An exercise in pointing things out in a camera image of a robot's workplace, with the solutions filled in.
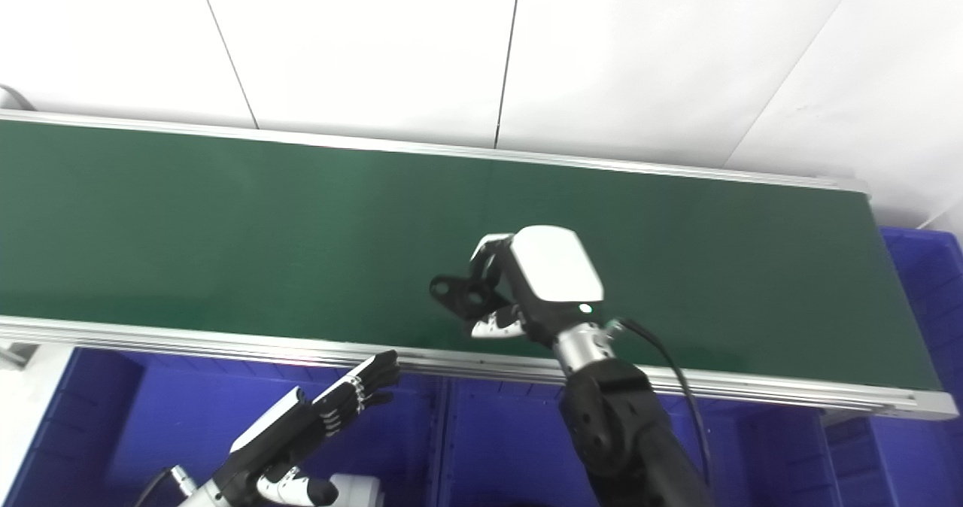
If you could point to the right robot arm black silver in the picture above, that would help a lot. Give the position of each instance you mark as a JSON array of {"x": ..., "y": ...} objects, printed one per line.
[{"x": 624, "y": 432}]

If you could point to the blue plastic bin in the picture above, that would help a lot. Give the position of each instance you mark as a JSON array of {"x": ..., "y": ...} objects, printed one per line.
[
  {"x": 921, "y": 296},
  {"x": 511, "y": 447},
  {"x": 150, "y": 409}
]

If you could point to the black flange part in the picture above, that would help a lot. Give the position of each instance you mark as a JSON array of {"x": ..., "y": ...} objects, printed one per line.
[{"x": 455, "y": 292}]

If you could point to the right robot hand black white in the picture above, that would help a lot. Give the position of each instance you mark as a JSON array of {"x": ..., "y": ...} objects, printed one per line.
[{"x": 553, "y": 270}]

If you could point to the white rounded object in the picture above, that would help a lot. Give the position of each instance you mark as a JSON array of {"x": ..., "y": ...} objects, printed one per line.
[{"x": 359, "y": 492}]

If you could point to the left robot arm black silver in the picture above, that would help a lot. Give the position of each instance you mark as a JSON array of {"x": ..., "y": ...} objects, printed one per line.
[{"x": 203, "y": 496}]

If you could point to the green conveyor belt aluminium frame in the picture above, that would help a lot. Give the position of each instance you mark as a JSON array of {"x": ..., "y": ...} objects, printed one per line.
[{"x": 226, "y": 229}]

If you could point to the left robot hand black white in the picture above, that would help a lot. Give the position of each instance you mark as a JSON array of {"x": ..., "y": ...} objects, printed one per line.
[{"x": 286, "y": 432}]

